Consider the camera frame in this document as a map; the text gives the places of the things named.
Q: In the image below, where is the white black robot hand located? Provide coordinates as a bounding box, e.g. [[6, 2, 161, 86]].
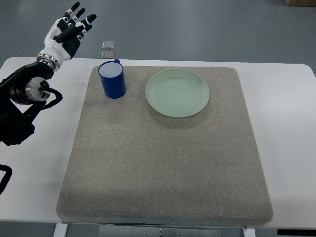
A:
[[37, 1, 97, 72]]

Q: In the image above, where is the blue mug white inside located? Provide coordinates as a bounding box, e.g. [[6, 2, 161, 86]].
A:
[[98, 59, 126, 99]]

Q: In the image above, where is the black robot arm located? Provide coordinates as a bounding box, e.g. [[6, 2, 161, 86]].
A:
[[0, 59, 63, 146]]

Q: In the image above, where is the upper floor socket plate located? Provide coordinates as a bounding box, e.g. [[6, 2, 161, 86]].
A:
[[101, 41, 115, 49]]

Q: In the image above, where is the light green plate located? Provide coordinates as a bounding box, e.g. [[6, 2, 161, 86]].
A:
[[145, 69, 210, 118]]

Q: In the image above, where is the grey felt mat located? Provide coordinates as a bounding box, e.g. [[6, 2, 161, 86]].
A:
[[56, 66, 273, 227]]

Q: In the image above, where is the cardboard box corner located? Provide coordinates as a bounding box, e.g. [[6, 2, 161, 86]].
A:
[[284, 0, 316, 7]]

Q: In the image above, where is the black braided cable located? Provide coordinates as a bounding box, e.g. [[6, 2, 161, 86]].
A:
[[0, 164, 13, 195]]

